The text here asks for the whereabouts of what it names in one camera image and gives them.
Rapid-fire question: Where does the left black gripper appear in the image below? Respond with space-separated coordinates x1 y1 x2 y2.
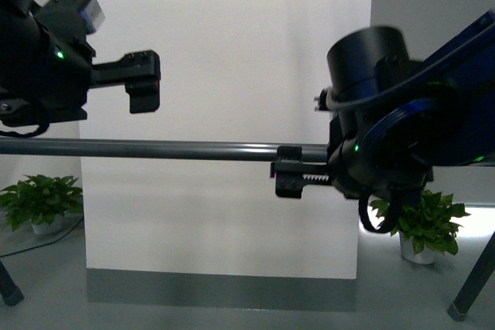
1 12 161 128

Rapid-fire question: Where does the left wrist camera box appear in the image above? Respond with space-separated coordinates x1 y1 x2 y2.
34 0 105 42

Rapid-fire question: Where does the potted green plant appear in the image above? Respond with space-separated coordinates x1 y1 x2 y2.
391 189 470 264
1 175 84 232

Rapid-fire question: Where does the grey clothes hanger rail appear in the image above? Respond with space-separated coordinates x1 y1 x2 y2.
0 137 329 163

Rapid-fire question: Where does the right rack leg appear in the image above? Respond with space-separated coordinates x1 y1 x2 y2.
447 234 494 322

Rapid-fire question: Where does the rack leg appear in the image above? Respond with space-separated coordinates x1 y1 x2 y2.
447 234 494 322
0 263 24 306

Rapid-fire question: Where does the left rack leg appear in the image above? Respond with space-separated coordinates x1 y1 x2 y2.
0 263 24 306

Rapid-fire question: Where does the black floor cable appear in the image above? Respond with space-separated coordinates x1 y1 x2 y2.
0 213 85 258

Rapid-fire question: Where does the left potted green plant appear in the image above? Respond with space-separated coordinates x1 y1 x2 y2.
1 175 84 232

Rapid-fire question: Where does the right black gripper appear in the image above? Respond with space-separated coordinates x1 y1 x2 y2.
270 132 433 199

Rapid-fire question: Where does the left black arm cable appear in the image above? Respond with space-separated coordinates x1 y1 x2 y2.
0 109 50 139

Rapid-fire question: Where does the right potted green plant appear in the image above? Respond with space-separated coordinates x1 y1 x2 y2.
391 189 470 264

